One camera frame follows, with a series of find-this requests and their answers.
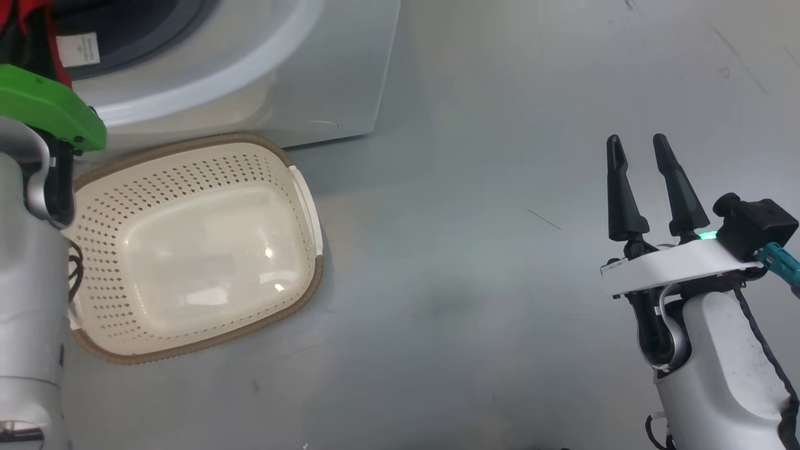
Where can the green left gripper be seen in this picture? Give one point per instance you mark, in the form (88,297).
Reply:
(50,106)

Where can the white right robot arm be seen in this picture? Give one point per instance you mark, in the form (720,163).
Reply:
(719,375)

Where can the cream perforated laundry basket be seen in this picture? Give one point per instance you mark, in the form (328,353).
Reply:
(187,250)

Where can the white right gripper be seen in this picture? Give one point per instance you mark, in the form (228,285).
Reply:
(675,265)

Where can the white front-load washing machine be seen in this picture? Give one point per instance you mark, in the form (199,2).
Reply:
(300,75)

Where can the red Bulls 23 jersey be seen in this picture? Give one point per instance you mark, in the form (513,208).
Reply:
(34,11)

